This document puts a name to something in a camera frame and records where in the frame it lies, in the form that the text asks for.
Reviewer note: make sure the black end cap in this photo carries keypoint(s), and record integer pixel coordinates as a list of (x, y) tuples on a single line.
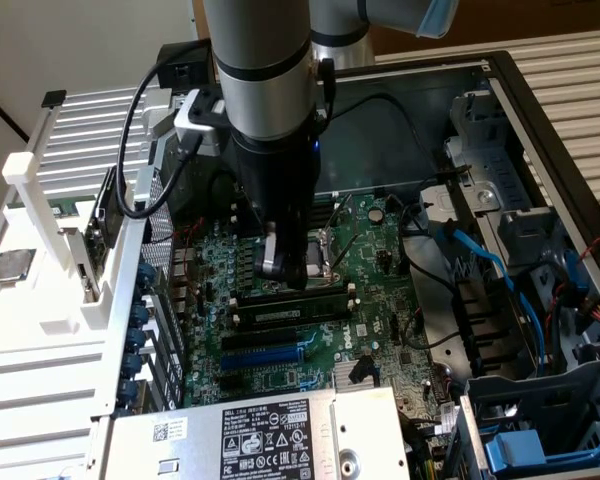
[(54, 98)]

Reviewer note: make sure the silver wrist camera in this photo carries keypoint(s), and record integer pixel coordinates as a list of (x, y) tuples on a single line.
[(187, 131)]

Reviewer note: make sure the blue plastic bay latch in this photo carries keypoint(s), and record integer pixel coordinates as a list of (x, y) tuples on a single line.
[(515, 447)]

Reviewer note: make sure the black block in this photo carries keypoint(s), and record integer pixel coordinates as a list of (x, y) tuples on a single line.
[(190, 75)]

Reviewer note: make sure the round coin battery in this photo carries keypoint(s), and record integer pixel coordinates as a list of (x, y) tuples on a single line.
[(377, 215)]

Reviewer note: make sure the black plastic shroud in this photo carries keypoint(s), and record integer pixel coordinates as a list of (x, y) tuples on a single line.
[(485, 325)]

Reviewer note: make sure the thin metal locking lever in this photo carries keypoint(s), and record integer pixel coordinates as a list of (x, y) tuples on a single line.
[(340, 212)]

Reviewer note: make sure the graphics card with bracket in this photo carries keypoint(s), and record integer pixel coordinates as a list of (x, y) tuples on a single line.
[(91, 270)]

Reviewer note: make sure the green RAM stick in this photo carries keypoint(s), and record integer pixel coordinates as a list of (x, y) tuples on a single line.
[(75, 207), (280, 316)]

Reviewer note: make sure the blue expansion slot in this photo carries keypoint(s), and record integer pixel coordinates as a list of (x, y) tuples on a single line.
[(260, 357)]

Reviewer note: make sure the plain brown cardboard box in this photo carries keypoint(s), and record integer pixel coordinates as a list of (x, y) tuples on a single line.
[(505, 20)]

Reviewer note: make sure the blue card retention clip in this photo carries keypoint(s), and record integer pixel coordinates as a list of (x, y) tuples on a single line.
[(139, 314), (135, 338), (146, 276), (131, 365), (128, 392)]

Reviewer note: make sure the short black expansion slot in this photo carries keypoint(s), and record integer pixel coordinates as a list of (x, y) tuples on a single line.
[(231, 383)]

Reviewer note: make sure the black hard disk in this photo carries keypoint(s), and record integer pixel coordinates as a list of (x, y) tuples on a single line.
[(105, 215)]

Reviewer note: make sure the open grey PC case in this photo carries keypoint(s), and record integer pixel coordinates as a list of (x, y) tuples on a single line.
[(390, 150)]

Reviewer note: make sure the silver CPU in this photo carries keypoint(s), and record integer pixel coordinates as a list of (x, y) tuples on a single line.
[(12, 267)]

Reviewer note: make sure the grey metal disk bay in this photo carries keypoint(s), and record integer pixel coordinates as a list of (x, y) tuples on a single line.
[(530, 400)]

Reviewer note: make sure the grey plastic bracket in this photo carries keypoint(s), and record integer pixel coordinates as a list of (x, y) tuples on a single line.
[(525, 225)]

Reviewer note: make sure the white parts rack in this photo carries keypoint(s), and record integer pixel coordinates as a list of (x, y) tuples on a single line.
[(95, 320)]

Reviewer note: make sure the silver power supply unit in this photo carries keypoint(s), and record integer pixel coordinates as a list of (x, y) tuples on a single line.
[(205, 440)]

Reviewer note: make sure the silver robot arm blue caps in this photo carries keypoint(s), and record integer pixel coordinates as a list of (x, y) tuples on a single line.
[(260, 75)]

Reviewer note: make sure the silver chipset heatsink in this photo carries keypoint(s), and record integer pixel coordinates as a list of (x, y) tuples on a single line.
[(342, 375)]

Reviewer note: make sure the long black expansion slot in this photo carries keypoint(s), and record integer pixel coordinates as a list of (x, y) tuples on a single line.
[(260, 341)]

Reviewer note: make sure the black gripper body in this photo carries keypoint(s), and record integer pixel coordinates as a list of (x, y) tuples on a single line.
[(280, 170)]

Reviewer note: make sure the green motherboard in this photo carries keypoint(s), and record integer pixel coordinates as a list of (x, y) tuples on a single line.
[(380, 300)]

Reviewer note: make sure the metal CPU socket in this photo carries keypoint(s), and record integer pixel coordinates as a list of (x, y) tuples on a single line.
[(319, 255)]

